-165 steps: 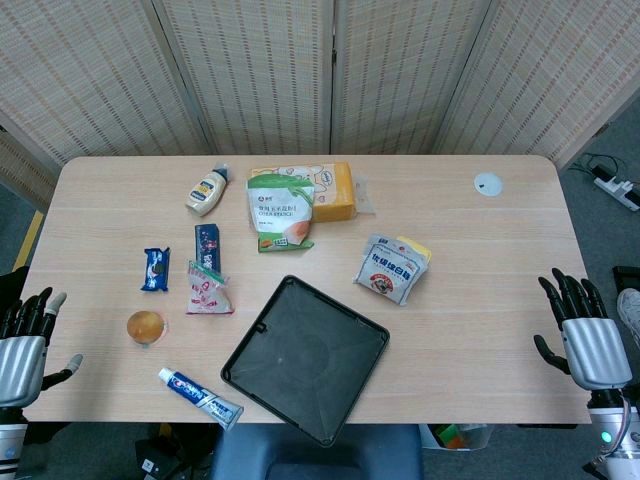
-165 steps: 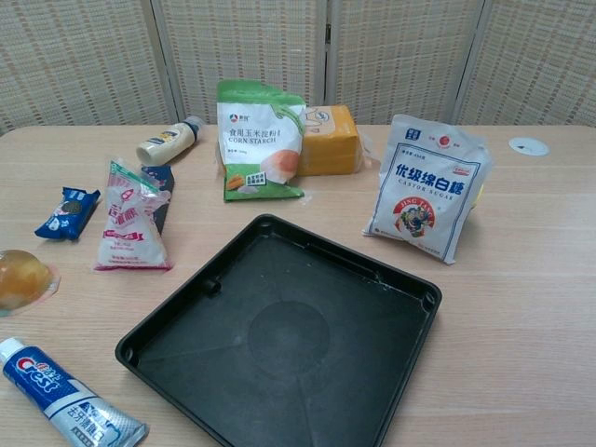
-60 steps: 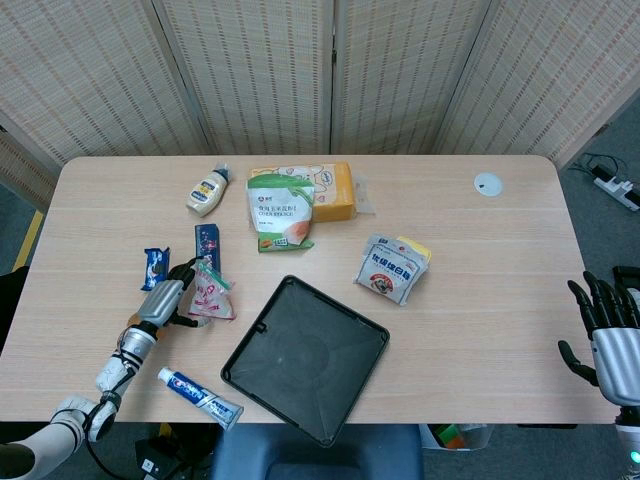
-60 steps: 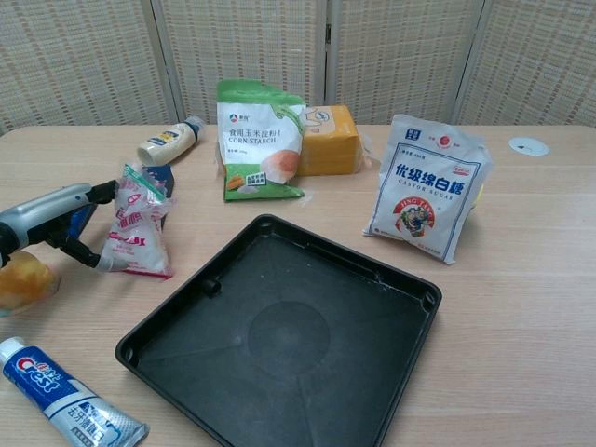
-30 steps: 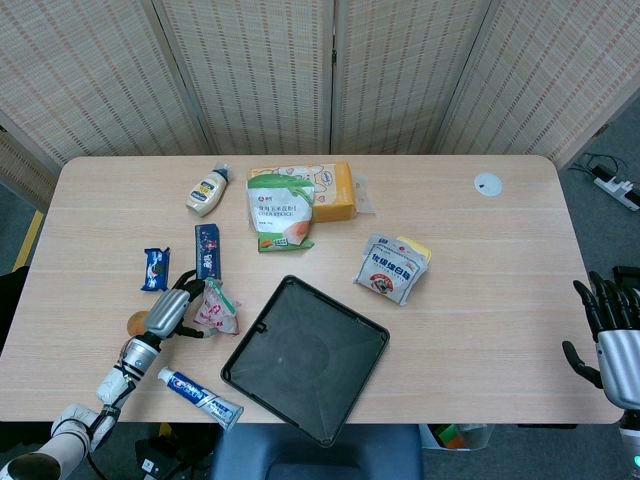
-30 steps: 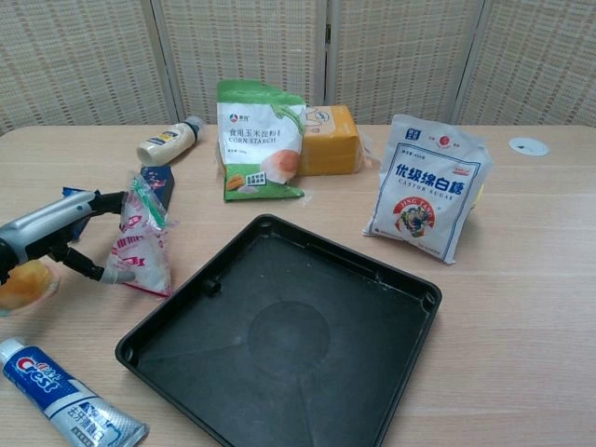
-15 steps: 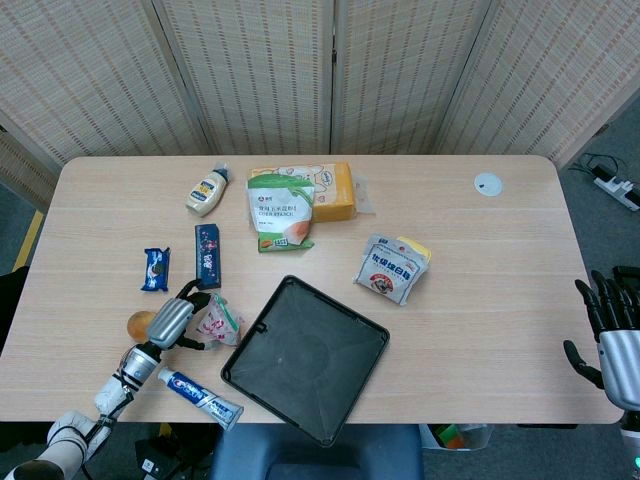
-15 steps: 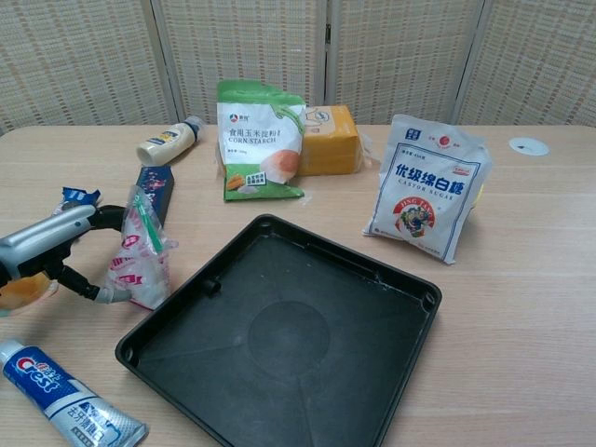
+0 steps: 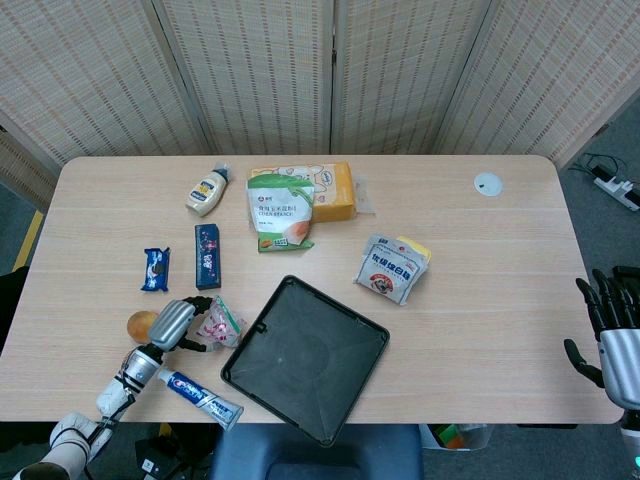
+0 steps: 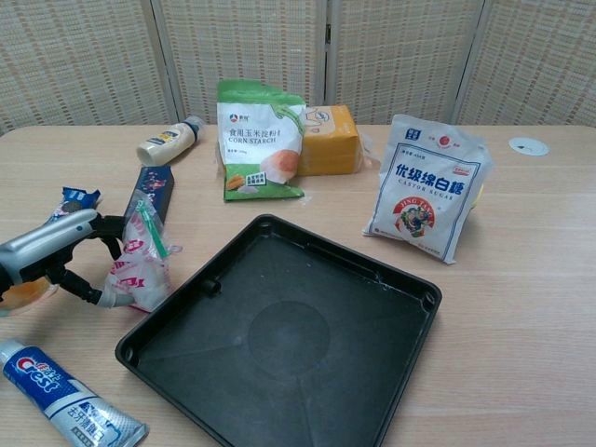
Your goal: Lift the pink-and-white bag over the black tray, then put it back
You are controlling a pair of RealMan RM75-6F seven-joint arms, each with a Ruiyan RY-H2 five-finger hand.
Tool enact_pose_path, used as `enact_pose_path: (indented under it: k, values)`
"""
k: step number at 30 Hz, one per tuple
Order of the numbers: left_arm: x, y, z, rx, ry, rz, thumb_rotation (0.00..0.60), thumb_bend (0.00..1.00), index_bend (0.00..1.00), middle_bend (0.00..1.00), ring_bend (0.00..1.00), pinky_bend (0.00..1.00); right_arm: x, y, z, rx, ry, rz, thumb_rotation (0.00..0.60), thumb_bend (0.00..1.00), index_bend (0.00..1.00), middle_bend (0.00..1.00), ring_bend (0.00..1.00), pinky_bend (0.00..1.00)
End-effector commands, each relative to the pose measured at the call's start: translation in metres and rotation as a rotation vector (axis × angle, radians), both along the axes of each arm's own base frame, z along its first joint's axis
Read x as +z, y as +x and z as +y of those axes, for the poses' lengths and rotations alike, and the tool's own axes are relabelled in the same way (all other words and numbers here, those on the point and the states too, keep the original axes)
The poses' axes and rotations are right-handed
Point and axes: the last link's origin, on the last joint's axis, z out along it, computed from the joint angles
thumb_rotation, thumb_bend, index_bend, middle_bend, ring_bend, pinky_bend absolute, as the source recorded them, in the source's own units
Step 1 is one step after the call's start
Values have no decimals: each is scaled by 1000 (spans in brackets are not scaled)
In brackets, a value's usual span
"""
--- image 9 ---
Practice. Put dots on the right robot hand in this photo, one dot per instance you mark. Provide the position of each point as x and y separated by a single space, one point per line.
622 360

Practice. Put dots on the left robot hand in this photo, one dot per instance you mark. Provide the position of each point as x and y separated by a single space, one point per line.
170 325

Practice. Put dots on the pink snack packet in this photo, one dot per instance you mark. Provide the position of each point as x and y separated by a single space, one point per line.
222 327

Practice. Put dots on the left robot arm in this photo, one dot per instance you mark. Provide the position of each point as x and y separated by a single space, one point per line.
112 395

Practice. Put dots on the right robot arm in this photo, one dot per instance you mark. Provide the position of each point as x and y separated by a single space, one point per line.
632 440

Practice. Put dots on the black square plastic tray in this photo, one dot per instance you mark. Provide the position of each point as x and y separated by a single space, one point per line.
305 360

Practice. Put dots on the green white corn starch bag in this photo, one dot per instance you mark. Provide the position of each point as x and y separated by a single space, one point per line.
280 210

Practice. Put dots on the orange yellow snack bag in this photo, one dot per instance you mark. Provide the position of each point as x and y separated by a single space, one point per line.
335 195

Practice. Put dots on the white sugar packet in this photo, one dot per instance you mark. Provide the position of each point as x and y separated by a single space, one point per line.
387 272

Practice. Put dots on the orange jelly cup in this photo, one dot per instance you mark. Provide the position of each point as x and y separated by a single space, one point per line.
139 326

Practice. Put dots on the blue cookie packet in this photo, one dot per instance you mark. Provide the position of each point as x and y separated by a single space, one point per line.
155 270

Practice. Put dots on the Crest toothpaste tube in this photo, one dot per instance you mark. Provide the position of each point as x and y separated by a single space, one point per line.
200 397

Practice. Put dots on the dark blue rectangular box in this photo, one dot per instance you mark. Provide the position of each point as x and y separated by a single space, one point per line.
207 255

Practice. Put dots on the black flat box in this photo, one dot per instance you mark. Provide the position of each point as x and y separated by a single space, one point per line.
631 271

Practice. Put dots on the black device with white label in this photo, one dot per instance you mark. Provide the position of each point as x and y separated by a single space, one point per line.
155 457

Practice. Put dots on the mayonnaise squeeze bottle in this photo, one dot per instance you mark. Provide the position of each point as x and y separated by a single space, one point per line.
206 192

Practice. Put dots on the black bulky object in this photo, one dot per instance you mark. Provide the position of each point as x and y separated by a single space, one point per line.
10 300

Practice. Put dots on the white power strip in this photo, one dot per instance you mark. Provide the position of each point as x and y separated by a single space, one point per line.
620 189

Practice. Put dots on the clear bin with coloured items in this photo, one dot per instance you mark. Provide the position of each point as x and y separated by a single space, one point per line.
455 437

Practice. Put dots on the blue padded seat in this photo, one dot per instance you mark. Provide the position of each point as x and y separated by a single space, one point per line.
320 455

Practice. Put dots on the woven folding screen panel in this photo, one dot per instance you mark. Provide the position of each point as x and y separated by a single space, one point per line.
90 75
20 170
260 75
400 75
550 75

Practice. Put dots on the yellow flat packet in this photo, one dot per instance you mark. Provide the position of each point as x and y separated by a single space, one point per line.
420 248

